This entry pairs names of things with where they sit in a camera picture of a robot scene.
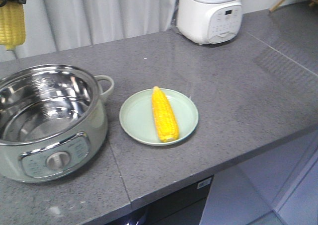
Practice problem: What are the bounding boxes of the yellow corn cob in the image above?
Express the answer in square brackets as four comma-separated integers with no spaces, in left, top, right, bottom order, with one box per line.
[0,1,26,51]
[152,86,179,143]

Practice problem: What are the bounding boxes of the grey white curtain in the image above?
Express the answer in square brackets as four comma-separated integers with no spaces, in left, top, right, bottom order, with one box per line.
[0,0,178,62]

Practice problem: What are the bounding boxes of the green electric cooking pot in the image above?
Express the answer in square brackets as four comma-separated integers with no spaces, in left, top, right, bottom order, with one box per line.
[0,64,114,183]

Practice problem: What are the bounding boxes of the light green plate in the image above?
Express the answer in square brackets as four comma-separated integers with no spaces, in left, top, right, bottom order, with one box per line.
[119,88,199,146]

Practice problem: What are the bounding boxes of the white appliance at right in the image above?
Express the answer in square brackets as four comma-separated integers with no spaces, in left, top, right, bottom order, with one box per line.
[176,0,243,45]

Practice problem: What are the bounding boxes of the black built-in sterilizer cabinet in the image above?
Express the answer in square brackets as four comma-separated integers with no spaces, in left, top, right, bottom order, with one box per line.
[109,176,214,225]

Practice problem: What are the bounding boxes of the grey cabinet door panel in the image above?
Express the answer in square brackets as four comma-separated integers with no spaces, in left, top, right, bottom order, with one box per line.
[200,133,318,225]

